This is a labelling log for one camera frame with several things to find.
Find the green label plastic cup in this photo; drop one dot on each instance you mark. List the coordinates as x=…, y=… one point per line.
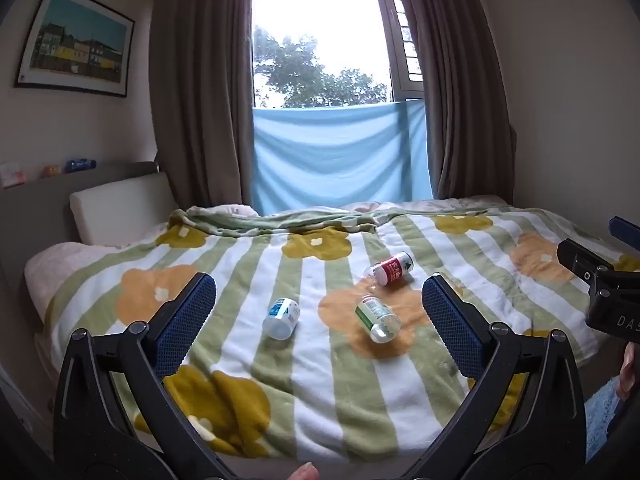
x=378, y=319

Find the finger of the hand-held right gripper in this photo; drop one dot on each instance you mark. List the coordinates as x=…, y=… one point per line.
x=625, y=230
x=582, y=256

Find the person's right hand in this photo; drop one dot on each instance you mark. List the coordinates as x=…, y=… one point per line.
x=630, y=372

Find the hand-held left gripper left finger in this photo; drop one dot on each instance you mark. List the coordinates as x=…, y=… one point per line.
x=186, y=322

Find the light blue cloth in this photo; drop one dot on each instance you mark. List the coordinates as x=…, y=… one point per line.
x=340, y=155

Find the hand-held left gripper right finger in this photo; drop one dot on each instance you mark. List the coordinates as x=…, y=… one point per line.
x=452, y=330

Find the person's left hand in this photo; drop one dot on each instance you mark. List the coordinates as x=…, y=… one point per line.
x=306, y=471

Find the blue label plastic cup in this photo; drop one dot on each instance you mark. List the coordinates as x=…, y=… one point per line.
x=281, y=317

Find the person's right forearm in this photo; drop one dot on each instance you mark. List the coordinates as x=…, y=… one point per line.
x=612, y=417

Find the small blue figure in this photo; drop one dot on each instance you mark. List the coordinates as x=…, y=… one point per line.
x=80, y=165

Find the red label plastic cup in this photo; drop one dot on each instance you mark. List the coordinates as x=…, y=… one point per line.
x=392, y=269

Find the grey headboard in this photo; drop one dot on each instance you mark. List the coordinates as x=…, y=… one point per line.
x=35, y=215

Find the framed houses picture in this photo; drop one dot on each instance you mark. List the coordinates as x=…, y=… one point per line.
x=77, y=42

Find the small orange figure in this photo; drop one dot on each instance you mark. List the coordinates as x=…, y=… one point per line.
x=50, y=170

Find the brown curtain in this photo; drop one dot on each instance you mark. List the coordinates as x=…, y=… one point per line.
x=462, y=85
x=200, y=85

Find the window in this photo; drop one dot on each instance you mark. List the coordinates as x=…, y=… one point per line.
x=320, y=25

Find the white pillow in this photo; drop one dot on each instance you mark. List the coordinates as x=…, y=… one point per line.
x=120, y=207

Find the striped flower print blanket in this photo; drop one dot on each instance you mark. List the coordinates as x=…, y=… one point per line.
x=310, y=390

